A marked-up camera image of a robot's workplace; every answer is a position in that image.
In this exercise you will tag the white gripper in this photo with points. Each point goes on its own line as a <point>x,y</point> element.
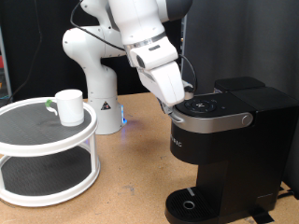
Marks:
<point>162,74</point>

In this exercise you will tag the black Keurig coffee machine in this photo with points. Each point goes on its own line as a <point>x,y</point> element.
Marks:
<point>243,149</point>

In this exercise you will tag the white mug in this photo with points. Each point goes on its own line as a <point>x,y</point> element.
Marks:
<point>71,105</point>

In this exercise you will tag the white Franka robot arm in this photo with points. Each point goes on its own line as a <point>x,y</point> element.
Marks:
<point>99,93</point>

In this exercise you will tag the white two-tier turntable shelf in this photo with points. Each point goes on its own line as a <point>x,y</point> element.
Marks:
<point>46,174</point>

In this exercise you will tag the aluminium frame post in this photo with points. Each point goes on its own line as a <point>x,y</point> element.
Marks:
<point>183,37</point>

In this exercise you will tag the grey metal rack post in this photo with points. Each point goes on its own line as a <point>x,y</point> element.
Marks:
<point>4,62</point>

